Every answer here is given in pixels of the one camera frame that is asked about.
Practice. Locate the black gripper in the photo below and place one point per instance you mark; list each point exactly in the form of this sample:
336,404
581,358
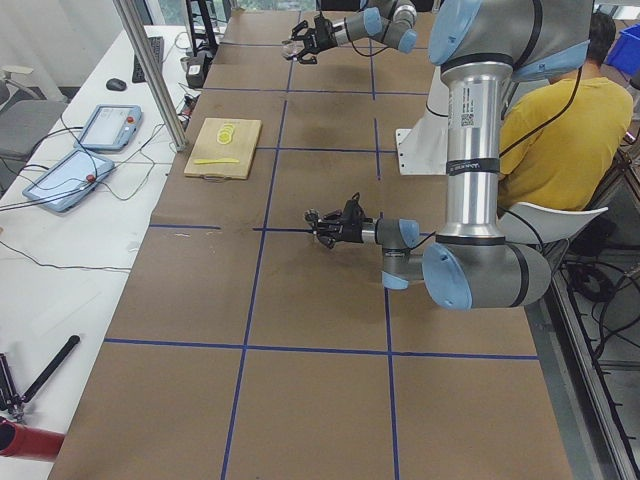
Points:
353,231
326,35

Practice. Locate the clear glass shaker cup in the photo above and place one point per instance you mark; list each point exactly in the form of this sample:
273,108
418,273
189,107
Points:
291,49

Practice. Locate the steel jigger measuring cup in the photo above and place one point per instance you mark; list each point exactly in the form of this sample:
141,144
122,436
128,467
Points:
312,218

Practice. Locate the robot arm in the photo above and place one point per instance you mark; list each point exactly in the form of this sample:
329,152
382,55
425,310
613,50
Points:
478,45
390,23

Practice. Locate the black box device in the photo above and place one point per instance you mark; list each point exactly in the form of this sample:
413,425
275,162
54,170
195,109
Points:
197,69

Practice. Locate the front lemon slice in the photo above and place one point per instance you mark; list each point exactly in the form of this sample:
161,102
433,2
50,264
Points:
223,138

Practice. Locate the yellow plastic knife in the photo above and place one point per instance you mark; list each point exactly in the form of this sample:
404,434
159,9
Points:
222,160

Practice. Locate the wooden cutting board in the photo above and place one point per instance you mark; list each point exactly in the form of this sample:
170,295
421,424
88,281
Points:
242,147

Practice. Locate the white plastic chair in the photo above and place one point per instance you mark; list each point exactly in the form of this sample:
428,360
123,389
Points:
527,223

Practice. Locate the black computer mouse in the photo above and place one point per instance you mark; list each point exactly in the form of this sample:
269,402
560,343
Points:
115,84

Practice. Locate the far teach pendant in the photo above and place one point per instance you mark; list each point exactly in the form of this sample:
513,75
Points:
110,128

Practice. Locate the teach pendant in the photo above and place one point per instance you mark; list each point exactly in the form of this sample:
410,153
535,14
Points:
69,181
110,128

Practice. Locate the person in yellow shirt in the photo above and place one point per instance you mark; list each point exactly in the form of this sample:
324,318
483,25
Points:
558,141

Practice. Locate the near teach pendant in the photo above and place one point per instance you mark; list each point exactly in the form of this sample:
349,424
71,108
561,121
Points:
69,181

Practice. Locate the blue storage bin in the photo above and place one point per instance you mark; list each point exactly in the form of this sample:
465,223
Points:
625,54

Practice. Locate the red cylinder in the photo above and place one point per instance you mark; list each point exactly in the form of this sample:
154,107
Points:
25,442

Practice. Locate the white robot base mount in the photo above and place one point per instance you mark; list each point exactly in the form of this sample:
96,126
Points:
422,150

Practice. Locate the aluminium frame post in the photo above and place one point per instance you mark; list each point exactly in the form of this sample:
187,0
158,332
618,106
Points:
136,33

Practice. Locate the black handled tool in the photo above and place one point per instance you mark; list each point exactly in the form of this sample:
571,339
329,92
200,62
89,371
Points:
14,402

